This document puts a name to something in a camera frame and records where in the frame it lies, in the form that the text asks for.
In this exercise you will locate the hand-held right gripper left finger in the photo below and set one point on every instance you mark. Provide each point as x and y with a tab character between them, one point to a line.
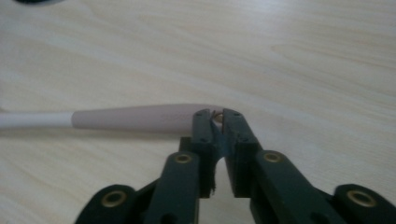
201	146

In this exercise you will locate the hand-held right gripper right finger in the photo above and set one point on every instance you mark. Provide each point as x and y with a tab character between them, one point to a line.
241	149

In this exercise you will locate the dark round object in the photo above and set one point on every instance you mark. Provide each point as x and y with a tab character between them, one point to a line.
35	1

